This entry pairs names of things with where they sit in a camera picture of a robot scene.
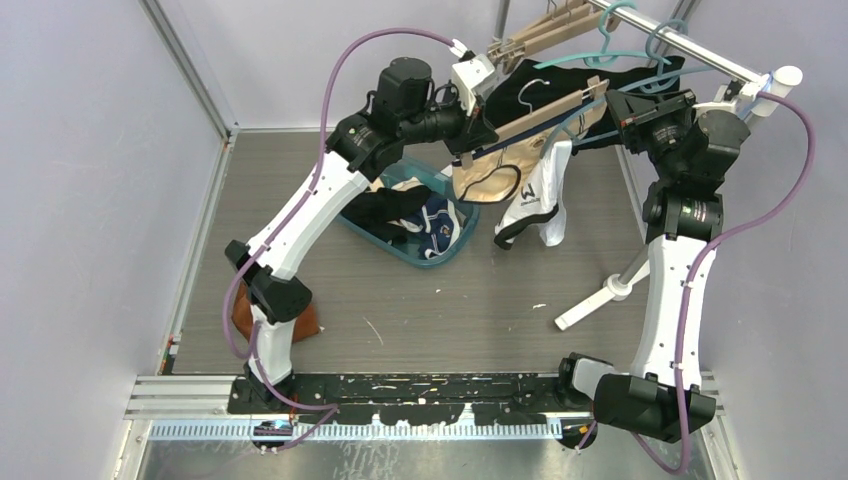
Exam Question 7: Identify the beige underwear navy trim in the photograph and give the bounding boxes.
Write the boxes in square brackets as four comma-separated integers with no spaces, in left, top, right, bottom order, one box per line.
[451,99,607,205]

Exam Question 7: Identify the white black underwear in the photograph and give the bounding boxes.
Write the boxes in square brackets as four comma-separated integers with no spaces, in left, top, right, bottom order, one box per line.
[494,140,573,250]

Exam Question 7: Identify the wooden hangers at back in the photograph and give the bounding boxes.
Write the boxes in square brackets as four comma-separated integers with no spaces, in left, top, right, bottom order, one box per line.
[487,0,620,73]

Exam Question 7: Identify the white clothes rack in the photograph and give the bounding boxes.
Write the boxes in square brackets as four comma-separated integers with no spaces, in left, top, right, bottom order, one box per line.
[493,0,804,333]

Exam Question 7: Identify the light blue wire hanger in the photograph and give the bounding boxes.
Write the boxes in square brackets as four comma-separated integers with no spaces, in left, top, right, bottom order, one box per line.
[738,69,776,121]

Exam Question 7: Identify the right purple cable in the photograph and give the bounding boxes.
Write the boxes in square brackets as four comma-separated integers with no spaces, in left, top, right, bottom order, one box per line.
[629,92,818,476]

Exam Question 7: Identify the purple cable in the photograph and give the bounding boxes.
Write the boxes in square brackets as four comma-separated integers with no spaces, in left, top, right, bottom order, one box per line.
[629,92,818,476]
[221,27,465,453]

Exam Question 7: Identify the black underwear beige waistband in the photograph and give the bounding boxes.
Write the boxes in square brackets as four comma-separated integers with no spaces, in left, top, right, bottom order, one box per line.
[341,185,432,245]

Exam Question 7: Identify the brown towel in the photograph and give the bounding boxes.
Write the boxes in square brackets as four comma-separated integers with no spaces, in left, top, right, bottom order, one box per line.
[231,283,321,343]

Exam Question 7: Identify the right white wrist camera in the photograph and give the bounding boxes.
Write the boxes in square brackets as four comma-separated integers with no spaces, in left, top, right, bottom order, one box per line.
[694,80,761,121]

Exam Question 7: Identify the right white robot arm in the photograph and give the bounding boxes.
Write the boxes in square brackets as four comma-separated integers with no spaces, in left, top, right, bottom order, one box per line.
[554,90,750,443]

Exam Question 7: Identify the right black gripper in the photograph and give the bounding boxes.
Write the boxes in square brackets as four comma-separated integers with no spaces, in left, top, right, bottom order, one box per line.
[606,89,700,182]

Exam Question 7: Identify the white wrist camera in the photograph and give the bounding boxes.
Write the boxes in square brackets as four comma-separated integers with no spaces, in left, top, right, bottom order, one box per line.
[451,54,497,116]
[694,80,761,121]

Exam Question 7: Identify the teal plastic basket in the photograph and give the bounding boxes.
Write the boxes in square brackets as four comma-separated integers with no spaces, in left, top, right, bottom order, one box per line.
[337,157,480,268]

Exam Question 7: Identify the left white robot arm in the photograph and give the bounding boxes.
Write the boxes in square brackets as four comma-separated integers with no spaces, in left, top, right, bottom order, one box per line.
[225,54,498,413]

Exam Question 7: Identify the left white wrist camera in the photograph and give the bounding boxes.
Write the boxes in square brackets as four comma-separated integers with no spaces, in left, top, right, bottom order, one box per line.
[451,54,497,116]

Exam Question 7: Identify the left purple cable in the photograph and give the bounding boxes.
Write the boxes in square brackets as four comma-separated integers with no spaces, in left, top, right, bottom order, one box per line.
[221,27,465,453]

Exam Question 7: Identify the teal plastic hanger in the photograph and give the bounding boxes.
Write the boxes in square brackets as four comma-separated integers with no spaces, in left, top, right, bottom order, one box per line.
[534,1,672,70]

